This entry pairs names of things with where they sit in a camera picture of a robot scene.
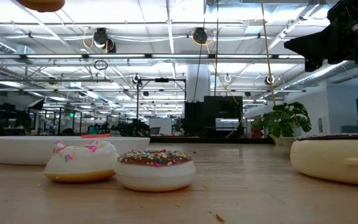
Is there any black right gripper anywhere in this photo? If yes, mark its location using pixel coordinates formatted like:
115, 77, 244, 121
283, 0, 358, 73

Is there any large chocolate drizzled donut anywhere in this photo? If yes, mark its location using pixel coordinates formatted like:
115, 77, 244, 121
290, 133, 358, 188

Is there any small chocolate sprinkled donut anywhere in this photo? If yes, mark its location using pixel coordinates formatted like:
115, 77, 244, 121
114, 149, 197, 193

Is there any small red iced donut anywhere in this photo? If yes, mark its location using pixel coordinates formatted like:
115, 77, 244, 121
80, 133, 111, 139

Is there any small white pink-sprinkled donut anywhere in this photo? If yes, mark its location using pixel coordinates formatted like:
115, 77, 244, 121
43, 139, 120, 184

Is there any small blue iced donut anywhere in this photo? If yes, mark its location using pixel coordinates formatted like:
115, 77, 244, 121
16, 0, 67, 14

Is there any green potted plant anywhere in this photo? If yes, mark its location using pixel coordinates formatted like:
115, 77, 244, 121
250, 101, 313, 147

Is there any black computer case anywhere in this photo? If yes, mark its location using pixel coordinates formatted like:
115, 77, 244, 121
184, 95, 244, 138

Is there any white round plate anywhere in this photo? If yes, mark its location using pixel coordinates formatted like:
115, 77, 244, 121
0, 135, 151, 166

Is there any yellow hanging cable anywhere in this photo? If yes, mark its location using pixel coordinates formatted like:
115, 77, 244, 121
260, 0, 277, 106

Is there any black ceiling cable reel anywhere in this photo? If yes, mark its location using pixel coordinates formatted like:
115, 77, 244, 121
93, 27, 117, 54
192, 27, 208, 45

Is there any black aluminium table frame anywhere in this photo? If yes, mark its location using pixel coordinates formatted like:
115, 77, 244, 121
149, 136, 275, 144

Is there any black background gantry frame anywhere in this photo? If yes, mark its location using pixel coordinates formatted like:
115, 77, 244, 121
135, 77, 187, 133

